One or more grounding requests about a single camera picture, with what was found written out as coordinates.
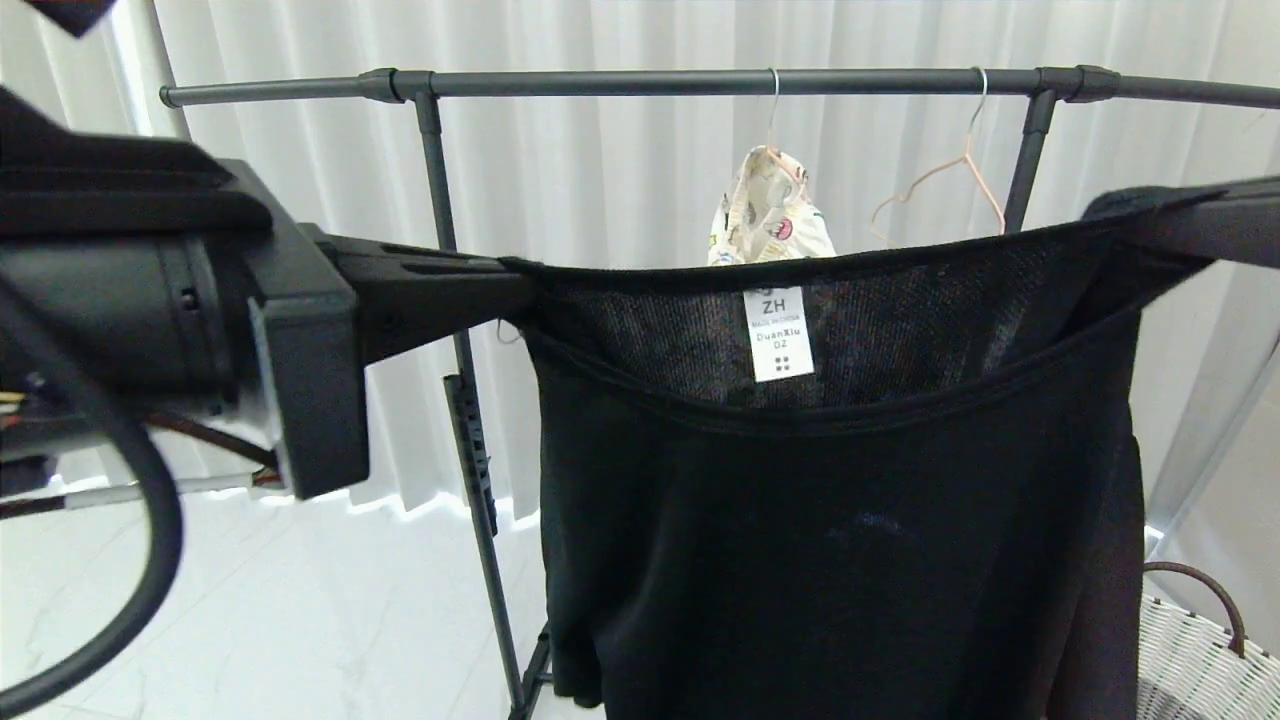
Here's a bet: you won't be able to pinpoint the black clothes rack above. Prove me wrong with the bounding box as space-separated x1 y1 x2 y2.
160 64 1280 720

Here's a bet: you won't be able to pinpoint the white curtain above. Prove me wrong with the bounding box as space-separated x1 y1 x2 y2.
0 0 1280 531

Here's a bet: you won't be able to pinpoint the black garment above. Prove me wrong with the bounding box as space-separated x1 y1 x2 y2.
498 185 1221 720

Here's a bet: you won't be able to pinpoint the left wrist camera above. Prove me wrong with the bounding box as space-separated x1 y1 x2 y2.
0 85 273 241

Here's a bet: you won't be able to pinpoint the pink clothes hanger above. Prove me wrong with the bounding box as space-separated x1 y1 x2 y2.
868 67 1008 247
762 67 811 193

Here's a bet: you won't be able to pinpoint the white laundry basket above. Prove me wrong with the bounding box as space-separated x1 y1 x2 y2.
1138 560 1280 720

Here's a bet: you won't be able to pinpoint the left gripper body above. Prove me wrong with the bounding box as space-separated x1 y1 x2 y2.
0 160 371 501

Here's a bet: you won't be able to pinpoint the cream printed garment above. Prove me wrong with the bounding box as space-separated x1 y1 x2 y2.
707 146 839 268

